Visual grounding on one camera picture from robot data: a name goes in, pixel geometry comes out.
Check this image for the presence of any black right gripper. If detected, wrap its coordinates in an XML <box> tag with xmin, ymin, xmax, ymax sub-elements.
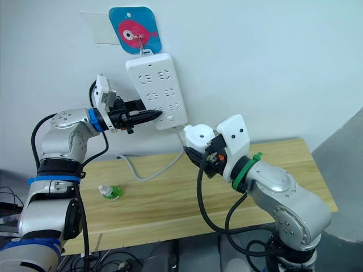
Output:
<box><xmin>183</xmin><ymin>135</ymin><xmax>227</xmax><ymax>180</ymax></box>

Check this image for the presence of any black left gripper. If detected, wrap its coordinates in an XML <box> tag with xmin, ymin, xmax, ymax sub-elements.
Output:
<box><xmin>107</xmin><ymin>96</ymin><xmax>164</xmax><ymax>135</ymax></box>

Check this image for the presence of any white mosquito repellent heater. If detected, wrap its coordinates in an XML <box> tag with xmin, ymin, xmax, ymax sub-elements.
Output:
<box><xmin>183</xmin><ymin>124</ymin><xmax>218</xmax><ymax>156</ymax></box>

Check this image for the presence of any green liquid refill bottle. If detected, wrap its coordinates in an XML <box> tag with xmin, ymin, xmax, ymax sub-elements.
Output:
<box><xmin>98</xmin><ymin>184</ymin><xmax>124</xmax><ymax>201</ymax></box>

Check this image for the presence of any white power strip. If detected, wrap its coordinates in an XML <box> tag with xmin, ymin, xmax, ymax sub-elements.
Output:
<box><xmin>125</xmin><ymin>53</ymin><xmax>188</xmax><ymax>131</ymax></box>

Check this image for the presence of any blue fish hook sticker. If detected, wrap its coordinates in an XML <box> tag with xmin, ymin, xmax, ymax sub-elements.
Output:
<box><xmin>108</xmin><ymin>6</ymin><xmax>163</xmax><ymax>54</ymax></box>

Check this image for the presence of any black box under table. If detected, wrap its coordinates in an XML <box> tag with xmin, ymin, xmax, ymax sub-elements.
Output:
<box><xmin>141</xmin><ymin>240</ymin><xmax>181</xmax><ymax>272</ymax></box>

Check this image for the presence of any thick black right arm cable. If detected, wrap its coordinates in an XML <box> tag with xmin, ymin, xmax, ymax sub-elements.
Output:
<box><xmin>196</xmin><ymin>148</ymin><xmax>284</xmax><ymax>236</ymax></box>

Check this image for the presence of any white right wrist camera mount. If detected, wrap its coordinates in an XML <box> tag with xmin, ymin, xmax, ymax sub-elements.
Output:
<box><xmin>217</xmin><ymin>114</ymin><xmax>252</xmax><ymax>182</ymax></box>

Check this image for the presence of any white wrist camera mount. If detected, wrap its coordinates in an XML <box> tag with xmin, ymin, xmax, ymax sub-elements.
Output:
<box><xmin>94</xmin><ymin>74</ymin><xmax>119</xmax><ymax>133</ymax></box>
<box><xmin>217</xmin><ymin>114</ymin><xmax>252</xmax><ymax>182</ymax></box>

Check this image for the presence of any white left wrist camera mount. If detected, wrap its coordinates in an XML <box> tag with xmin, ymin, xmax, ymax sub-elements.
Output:
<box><xmin>94</xmin><ymin>74</ymin><xmax>119</xmax><ymax>133</ymax></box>

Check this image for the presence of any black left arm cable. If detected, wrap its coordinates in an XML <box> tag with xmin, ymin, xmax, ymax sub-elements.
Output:
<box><xmin>30</xmin><ymin>80</ymin><xmax>110</xmax><ymax>272</ymax></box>

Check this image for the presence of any green cable tie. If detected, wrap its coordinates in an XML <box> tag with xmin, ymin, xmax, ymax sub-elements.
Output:
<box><xmin>231</xmin><ymin>152</ymin><xmax>264</xmax><ymax>193</ymax></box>

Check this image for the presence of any white power strip cable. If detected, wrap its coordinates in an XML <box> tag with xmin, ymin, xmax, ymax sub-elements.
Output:
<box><xmin>117</xmin><ymin>124</ymin><xmax>188</xmax><ymax>181</ymax></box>

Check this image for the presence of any metal wall hook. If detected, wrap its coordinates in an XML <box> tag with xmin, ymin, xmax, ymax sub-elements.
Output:
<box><xmin>135</xmin><ymin>33</ymin><xmax>154</xmax><ymax>56</ymax></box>

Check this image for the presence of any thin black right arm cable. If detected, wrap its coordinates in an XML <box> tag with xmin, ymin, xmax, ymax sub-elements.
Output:
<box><xmin>226</xmin><ymin>192</ymin><xmax>287</xmax><ymax>264</ymax></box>

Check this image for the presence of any clear plastic wall sheet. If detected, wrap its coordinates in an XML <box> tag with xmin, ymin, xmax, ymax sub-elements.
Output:
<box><xmin>79</xmin><ymin>11</ymin><xmax>120</xmax><ymax>46</ymax></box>

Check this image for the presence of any blue cable tie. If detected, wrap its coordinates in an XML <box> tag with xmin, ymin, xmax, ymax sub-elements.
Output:
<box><xmin>27</xmin><ymin>175</ymin><xmax>82</xmax><ymax>185</ymax></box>

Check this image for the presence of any black cable bundle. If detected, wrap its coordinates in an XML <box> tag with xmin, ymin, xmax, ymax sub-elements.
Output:
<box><xmin>85</xmin><ymin>248</ymin><xmax>144</xmax><ymax>272</ymax></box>

